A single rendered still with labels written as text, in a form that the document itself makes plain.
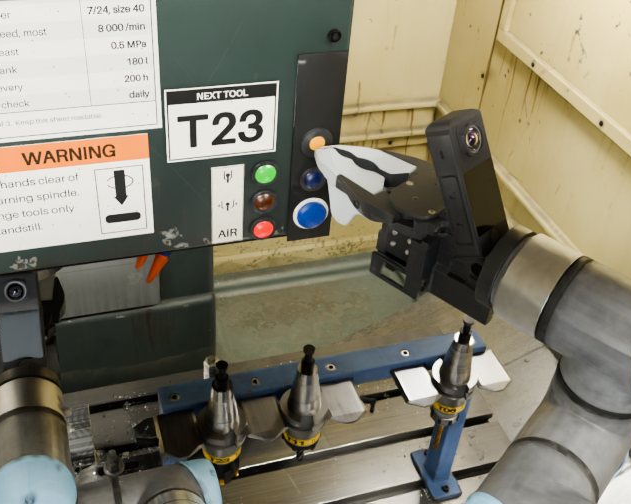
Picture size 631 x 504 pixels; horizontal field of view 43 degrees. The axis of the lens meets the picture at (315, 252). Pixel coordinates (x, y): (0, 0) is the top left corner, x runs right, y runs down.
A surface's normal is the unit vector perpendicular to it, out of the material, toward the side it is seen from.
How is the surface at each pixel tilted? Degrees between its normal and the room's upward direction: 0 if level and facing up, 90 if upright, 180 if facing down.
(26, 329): 60
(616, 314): 37
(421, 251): 90
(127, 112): 90
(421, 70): 90
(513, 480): 24
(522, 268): 44
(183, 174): 90
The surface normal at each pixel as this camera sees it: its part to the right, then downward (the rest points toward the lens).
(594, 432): 0.33, -0.59
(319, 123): 0.31, 0.61
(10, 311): 0.29, 0.15
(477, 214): 0.68, 0.03
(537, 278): -0.40, -0.26
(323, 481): 0.07, -0.78
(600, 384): -0.60, 0.46
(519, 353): -0.32, -0.65
